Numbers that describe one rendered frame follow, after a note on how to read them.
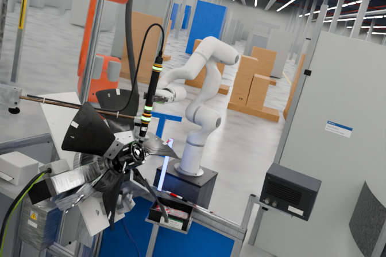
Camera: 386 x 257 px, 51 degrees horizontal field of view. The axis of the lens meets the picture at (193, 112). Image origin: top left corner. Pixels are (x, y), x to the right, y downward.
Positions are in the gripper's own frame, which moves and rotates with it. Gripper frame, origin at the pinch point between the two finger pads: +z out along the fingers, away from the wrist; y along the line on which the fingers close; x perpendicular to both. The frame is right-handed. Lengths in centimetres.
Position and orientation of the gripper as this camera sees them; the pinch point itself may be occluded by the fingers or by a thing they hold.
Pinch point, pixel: (150, 97)
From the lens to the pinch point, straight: 193.2
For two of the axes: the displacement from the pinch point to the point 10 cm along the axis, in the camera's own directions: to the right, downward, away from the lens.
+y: -8.8, -3.1, 3.7
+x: 2.4, -9.5, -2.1
